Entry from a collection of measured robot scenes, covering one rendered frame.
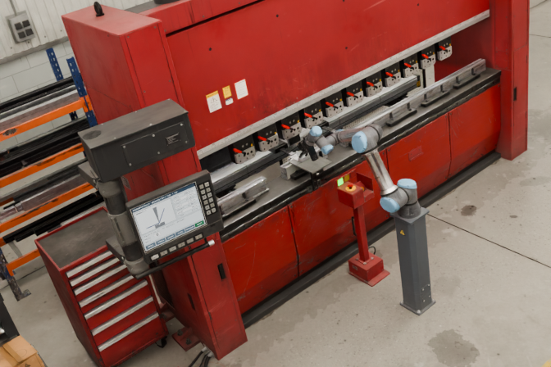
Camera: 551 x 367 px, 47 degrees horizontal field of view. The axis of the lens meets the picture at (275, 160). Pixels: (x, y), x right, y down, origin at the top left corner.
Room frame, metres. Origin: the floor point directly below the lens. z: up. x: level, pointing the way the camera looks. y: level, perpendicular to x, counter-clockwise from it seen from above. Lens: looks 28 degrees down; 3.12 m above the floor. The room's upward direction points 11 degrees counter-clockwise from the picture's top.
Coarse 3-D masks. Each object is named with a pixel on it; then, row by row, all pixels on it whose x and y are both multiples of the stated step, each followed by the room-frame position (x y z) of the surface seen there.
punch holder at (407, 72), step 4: (416, 52) 4.57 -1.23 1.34; (412, 56) 4.55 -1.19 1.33; (416, 56) 4.57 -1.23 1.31; (404, 60) 4.50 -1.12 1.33; (408, 60) 4.53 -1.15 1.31; (412, 60) 4.55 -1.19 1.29; (416, 60) 4.57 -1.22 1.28; (400, 64) 4.53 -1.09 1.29; (408, 64) 4.53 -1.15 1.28; (412, 64) 4.55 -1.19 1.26; (416, 64) 4.56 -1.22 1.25; (400, 68) 4.54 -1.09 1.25; (404, 68) 4.50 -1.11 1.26; (408, 68) 4.52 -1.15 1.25; (416, 68) 4.57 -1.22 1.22; (400, 72) 4.54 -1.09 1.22; (404, 72) 4.50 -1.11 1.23; (408, 72) 4.52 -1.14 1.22; (412, 72) 4.54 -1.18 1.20; (416, 72) 4.56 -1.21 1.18; (404, 76) 4.51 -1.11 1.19; (408, 76) 4.52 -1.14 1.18
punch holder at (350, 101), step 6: (354, 84) 4.22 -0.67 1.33; (360, 84) 4.25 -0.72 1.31; (342, 90) 4.22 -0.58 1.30; (348, 90) 4.19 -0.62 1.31; (354, 90) 4.22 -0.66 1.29; (360, 90) 4.25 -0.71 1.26; (342, 96) 4.23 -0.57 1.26; (348, 96) 4.19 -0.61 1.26; (360, 96) 4.26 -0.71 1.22; (348, 102) 4.18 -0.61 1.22; (354, 102) 4.21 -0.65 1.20
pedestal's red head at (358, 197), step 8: (360, 176) 3.85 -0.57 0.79; (336, 184) 3.77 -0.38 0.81; (344, 184) 3.79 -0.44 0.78; (360, 184) 3.82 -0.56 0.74; (368, 184) 3.78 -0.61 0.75; (344, 192) 3.71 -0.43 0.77; (352, 192) 3.68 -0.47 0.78; (360, 192) 3.68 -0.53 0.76; (368, 192) 3.75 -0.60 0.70; (344, 200) 3.72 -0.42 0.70; (352, 200) 3.65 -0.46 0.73; (360, 200) 3.68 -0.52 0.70
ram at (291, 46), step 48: (288, 0) 3.98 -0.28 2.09; (336, 0) 4.19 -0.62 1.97; (384, 0) 4.42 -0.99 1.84; (432, 0) 4.69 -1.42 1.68; (480, 0) 5.00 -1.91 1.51; (192, 48) 3.59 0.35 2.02; (240, 48) 3.76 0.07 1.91; (288, 48) 3.95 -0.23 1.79; (336, 48) 4.16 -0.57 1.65; (384, 48) 4.40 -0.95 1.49; (192, 96) 3.55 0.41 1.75; (288, 96) 3.91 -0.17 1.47
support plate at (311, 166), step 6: (318, 156) 3.87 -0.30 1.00; (294, 162) 3.86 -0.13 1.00; (300, 162) 3.84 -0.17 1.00; (306, 162) 3.82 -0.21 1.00; (312, 162) 3.80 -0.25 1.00; (318, 162) 3.79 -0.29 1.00; (324, 162) 3.77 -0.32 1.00; (330, 162) 3.76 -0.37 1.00; (306, 168) 3.74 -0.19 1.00; (312, 168) 3.73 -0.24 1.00; (318, 168) 3.71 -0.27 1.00
